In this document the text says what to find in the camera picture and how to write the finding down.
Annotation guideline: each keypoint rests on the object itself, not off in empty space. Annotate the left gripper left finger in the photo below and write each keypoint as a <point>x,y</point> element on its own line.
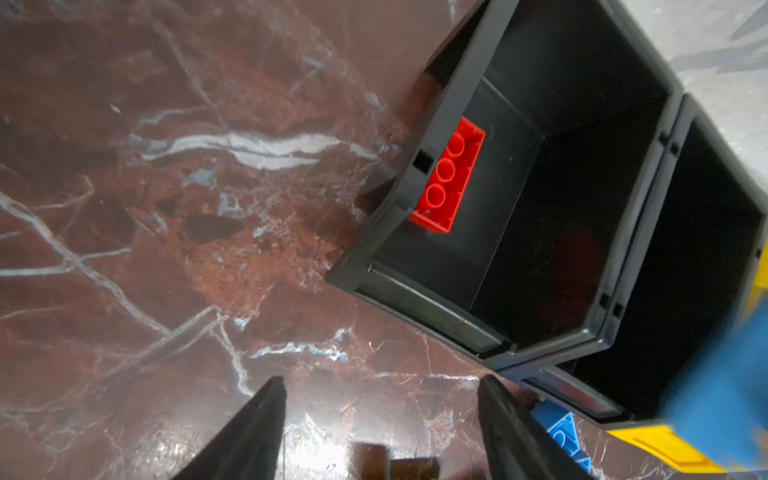
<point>248,446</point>

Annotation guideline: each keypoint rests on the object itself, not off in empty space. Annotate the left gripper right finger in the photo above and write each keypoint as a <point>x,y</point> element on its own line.
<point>517,446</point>

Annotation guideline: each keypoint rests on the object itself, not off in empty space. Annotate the blue lego brick top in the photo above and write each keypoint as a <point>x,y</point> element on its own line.
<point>558,422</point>

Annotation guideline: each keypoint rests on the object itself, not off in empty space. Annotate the blue lego brick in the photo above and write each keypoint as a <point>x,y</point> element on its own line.
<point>558,422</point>
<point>719,406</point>

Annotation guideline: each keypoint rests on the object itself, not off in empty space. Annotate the red lego brick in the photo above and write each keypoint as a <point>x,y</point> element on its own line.
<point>440,201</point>

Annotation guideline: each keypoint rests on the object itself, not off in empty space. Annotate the yellow bin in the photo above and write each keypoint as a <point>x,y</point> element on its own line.
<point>691,357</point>

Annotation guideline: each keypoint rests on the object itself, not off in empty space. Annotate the middle black bin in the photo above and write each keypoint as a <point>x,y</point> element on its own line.
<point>702,201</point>

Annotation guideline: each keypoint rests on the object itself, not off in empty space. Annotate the black bin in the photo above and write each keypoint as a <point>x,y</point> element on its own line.
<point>702,201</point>
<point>574,102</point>

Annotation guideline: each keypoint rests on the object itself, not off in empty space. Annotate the left black bin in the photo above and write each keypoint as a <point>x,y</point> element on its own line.
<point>574,102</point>

